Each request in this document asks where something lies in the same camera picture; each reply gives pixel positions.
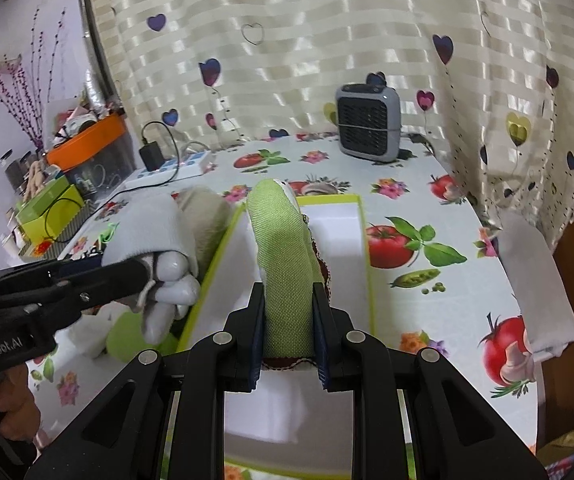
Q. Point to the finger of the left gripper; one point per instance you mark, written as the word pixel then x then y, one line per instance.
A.
pixel 87 279

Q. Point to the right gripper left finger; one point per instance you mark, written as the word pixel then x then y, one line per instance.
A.
pixel 244 356

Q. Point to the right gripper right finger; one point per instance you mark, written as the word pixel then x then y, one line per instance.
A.
pixel 330 326

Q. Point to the green fabric slipper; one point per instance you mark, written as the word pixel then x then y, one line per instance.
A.
pixel 289 265

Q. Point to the white glove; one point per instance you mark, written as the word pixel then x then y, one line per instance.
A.
pixel 154 232

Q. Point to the person's left hand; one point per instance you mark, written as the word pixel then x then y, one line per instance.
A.
pixel 20 414

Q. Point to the green jar lid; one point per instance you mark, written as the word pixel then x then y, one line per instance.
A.
pixel 125 340

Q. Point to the green yellow boxes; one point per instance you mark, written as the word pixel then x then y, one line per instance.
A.
pixel 45 216

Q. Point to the yellow-green rimmed white box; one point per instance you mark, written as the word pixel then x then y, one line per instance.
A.
pixel 290 380

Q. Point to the clear storage bin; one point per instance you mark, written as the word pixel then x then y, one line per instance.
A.
pixel 100 176

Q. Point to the fruit-print tablecloth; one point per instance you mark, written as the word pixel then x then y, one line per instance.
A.
pixel 410 263

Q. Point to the orange plastic tray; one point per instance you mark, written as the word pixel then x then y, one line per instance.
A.
pixel 87 144

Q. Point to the white blue power strip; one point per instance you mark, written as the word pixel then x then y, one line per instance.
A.
pixel 194 165

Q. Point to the purple decorative twigs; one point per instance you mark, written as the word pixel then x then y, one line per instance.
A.
pixel 26 85

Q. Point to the white cloth over edge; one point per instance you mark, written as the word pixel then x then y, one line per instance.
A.
pixel 537 286

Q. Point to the grey portable fan heater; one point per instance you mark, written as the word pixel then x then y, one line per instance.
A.
pixel 369 121

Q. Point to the cream heart-pattern curtain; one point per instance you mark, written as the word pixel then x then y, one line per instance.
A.
pixel 489 83

